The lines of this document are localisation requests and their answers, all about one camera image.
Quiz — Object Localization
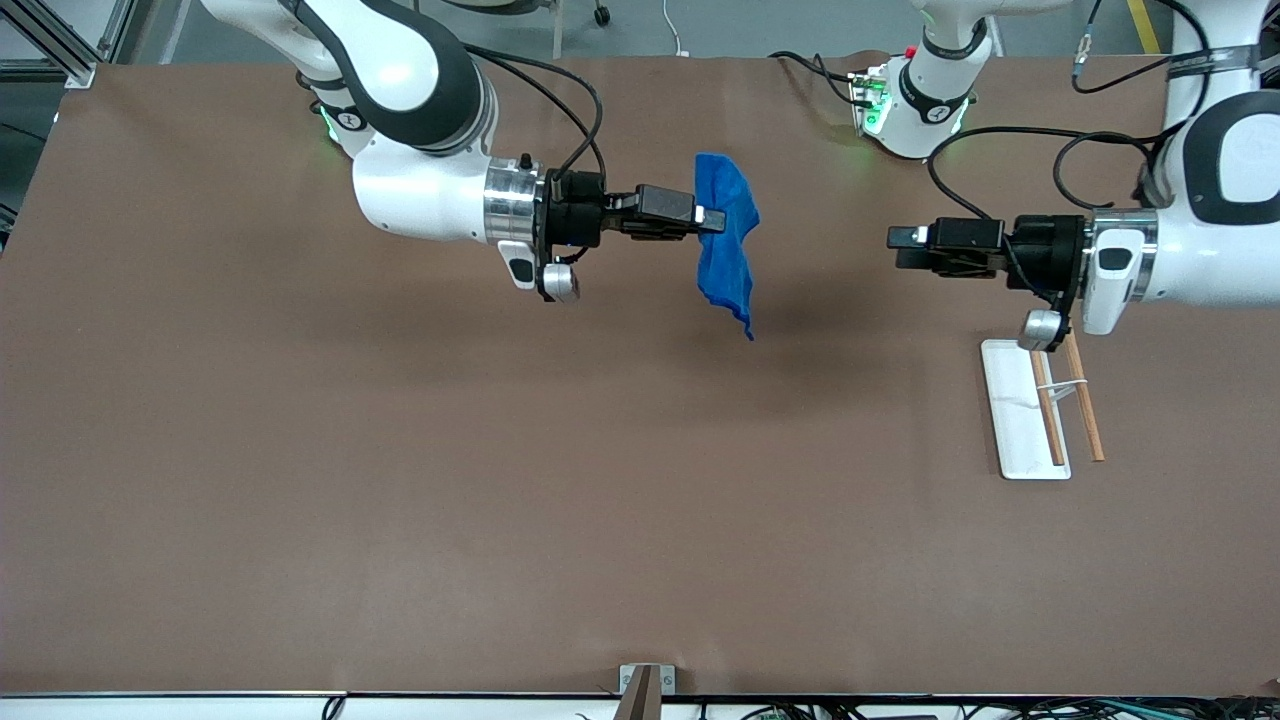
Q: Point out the blue microfibre towel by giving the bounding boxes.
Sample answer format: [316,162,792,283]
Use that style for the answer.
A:
[693,152,762,342]

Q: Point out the white towel rack wooden bars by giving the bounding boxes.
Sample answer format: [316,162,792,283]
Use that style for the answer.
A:
[980,335,1107,482]

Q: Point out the black left arm gripper cable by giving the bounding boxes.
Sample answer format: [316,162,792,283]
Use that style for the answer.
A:
[926,124,1171,237]

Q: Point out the black arm gripper cable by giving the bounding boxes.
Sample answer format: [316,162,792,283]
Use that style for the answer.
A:
[926,124,1171,237]
[463,43,609,193]

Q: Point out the black right arm gripper cable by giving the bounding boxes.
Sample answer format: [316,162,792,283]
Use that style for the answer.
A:
[463,43,609,193]

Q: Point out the black left arm base cable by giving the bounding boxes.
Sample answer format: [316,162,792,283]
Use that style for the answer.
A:
[768,50,863,107]

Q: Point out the metal table edge bracket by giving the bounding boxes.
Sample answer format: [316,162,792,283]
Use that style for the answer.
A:
[618,663,677,720]

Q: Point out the aluminium frame profile with bracket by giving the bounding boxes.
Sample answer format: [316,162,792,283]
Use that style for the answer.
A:
[0,0,98,90]

